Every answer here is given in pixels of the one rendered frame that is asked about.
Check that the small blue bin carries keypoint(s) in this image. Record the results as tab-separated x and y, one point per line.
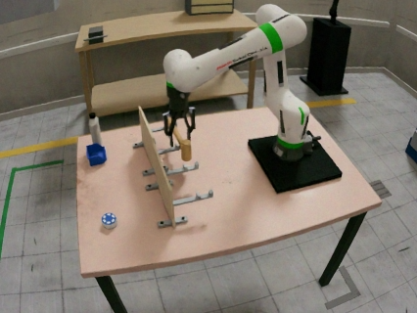
97	154

